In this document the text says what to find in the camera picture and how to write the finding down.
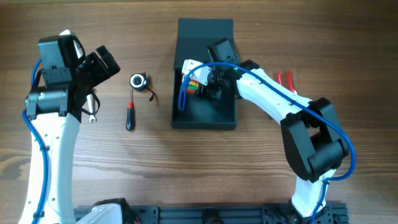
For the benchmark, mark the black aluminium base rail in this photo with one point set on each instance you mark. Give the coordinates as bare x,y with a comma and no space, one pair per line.
267,213

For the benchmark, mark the black storage box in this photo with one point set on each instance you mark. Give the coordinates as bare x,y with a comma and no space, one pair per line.
193,38

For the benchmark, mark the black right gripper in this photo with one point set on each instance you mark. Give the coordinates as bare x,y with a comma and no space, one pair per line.
204,86

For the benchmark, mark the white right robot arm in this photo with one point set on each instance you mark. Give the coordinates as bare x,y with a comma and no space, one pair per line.
316,148

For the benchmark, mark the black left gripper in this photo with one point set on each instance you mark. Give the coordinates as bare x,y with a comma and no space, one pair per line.
96,66

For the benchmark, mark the red handled pliers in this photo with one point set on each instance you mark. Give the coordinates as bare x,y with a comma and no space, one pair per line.
289,81

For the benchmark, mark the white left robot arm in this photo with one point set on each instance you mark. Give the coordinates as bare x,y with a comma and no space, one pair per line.
62,80

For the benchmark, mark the black red handled screwdriver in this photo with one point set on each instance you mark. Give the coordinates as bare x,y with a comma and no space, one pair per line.
130,120

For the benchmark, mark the orange black multicolour tool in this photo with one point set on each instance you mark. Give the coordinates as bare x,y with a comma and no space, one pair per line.
192,87

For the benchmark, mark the small silver wrench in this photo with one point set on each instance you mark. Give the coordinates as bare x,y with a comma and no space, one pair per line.
91,108

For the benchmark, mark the black round tape measure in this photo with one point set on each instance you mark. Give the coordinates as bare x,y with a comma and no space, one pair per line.
140,82

